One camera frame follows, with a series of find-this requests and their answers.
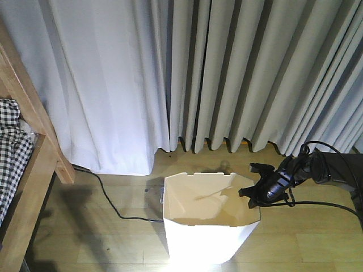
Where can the checkered black white bedding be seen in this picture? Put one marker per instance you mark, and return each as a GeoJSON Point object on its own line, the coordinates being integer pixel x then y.
{"type": "Point", "coordinates": [17, 142]}

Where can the white trash bin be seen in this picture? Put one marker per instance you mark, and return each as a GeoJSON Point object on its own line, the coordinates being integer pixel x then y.
{"type": "Point", "coordinates": [205, 219]}

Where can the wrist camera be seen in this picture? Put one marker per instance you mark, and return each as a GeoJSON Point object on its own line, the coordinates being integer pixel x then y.
{"type": "Point", "coordinates": [262, 169]}

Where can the white curtain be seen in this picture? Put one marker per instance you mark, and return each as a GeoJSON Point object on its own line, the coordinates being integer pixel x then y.
{"type": "Point", "coordinates": [122, 79]}

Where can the floor power outlet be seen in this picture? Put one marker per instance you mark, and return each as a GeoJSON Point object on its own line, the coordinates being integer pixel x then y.
{"type": "Point", "coordinates": [161, 195]}

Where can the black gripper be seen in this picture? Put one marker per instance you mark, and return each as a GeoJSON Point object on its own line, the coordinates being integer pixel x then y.
{"type": "Point", "coordinates": [271, 188]}

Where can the wooden bed frame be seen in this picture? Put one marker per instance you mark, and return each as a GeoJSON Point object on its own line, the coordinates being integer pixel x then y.
{"type": "Point", "coordinates": [47, 158]}

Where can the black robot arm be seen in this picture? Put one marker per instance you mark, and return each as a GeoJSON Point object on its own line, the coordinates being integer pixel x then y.
{"type": "Point", "coordinates": [324, 168]}

